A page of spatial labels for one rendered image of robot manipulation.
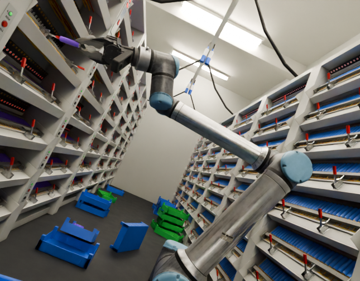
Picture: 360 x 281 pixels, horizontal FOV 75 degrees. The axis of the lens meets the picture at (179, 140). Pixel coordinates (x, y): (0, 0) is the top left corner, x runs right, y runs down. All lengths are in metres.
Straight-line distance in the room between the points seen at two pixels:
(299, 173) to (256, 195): 0.17
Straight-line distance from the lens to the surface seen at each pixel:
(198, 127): 1.02
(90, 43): 0.93
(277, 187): 0.91
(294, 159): 0.93
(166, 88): 0.91
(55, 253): 1.59
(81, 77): 1.46
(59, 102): 1.43
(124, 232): 1.90
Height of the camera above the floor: 0.67
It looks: 8 degrees up
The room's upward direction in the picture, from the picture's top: 24 degrees clockwise
